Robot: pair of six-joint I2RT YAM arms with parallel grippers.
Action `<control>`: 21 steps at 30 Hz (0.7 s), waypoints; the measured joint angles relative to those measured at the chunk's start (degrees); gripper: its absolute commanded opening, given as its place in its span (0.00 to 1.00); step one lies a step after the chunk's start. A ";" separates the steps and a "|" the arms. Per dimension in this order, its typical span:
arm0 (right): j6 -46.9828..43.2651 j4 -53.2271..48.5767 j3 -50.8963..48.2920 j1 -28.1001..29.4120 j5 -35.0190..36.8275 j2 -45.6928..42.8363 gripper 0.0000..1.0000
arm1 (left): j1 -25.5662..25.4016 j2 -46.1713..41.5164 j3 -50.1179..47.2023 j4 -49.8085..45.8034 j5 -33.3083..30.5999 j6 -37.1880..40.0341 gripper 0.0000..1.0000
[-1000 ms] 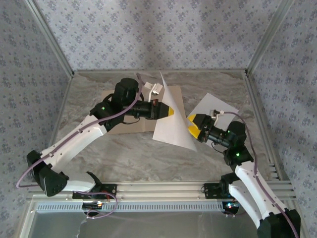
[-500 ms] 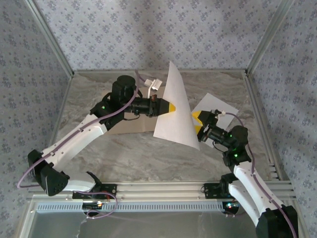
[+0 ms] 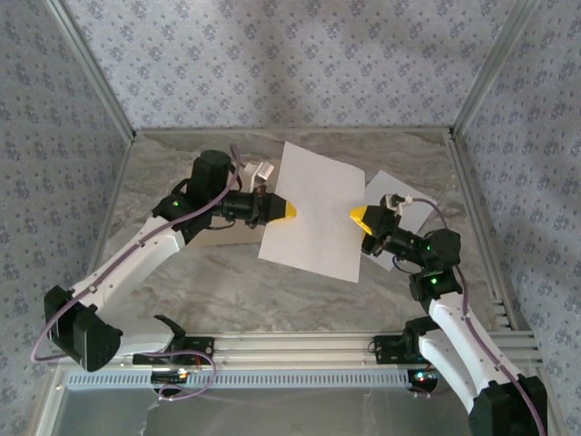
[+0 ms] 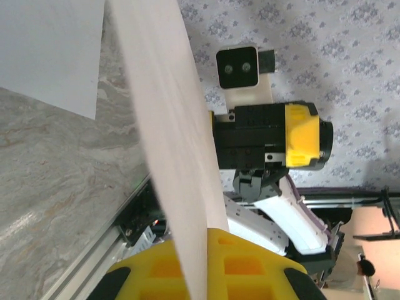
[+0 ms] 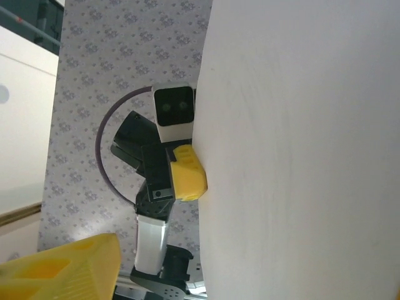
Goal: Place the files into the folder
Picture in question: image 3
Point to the aluminium rail beam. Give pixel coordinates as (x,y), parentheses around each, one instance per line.
(290,349)

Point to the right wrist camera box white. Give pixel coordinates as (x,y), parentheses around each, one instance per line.
(398,203)

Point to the aluminium corner post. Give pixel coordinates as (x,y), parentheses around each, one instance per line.
(91,68)
(495,68)

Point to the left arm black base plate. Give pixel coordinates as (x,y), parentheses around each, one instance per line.
(199,345)

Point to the brown cardboard folder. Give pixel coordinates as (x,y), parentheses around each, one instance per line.
(236,237)

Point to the white paper sheet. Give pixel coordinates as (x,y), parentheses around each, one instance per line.
(318,218)
(415,220)

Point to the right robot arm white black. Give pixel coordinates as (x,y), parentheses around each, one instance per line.
(454,336)

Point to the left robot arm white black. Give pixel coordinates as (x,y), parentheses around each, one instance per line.
(127,263)

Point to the aluminium table edge rail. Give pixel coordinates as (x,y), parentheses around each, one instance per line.
(481,204)
(113,204)

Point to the grey metal sheet panel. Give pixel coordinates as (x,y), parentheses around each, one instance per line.
(290,413)

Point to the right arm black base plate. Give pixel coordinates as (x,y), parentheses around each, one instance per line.
(386,349)

